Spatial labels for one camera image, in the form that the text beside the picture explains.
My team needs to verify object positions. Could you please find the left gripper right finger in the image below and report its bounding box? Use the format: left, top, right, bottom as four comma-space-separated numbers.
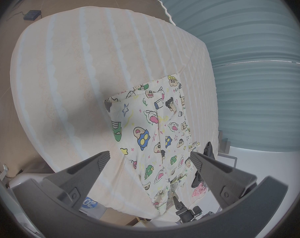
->
190, 152, 257, 211

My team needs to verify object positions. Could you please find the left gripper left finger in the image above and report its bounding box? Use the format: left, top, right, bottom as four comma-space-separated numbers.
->
42, 151, 111, 211

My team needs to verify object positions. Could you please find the white printed pyjama top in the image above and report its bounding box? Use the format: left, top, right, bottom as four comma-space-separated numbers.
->
104, 74, 201, 216

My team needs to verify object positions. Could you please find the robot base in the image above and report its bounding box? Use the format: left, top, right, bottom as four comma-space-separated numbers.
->
8, 171, 108, 219

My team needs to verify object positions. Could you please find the pink garment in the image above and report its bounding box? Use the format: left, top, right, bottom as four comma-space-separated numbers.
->
192, 182, 208, 198

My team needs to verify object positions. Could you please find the black garment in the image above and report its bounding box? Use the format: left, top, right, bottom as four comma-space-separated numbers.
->
191, 141, 216, 189

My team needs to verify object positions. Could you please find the grey bedside table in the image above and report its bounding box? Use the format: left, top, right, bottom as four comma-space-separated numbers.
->
217, 130, 230, 154

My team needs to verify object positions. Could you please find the black power adapter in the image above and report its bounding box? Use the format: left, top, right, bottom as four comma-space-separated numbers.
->
24, 10, 42, 21

